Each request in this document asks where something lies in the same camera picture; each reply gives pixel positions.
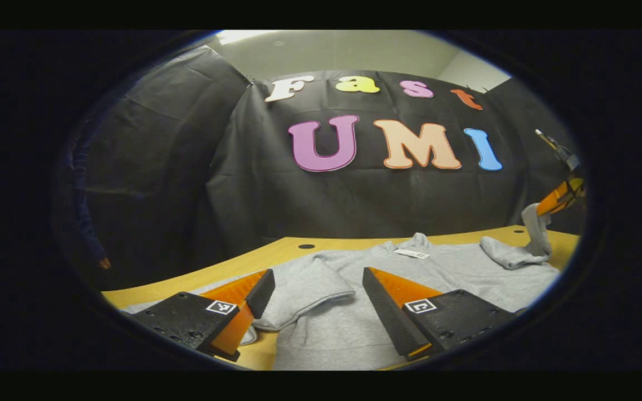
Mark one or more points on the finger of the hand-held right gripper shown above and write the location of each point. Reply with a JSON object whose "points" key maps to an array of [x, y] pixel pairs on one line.
{"points": [[557, 199]]}

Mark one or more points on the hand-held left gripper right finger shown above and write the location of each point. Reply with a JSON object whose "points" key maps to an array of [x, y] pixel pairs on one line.
{"points": [[387, 317]]}

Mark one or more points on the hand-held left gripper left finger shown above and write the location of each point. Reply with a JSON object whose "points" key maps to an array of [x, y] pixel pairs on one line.
{"points": [[262, 292]]}

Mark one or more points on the grey sweatshirt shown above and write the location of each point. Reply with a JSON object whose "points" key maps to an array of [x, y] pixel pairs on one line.
{"points": [[348, 267]]}

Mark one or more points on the black backdrop cloth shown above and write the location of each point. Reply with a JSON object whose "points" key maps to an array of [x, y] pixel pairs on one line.
{"points": [[365, 206]]}

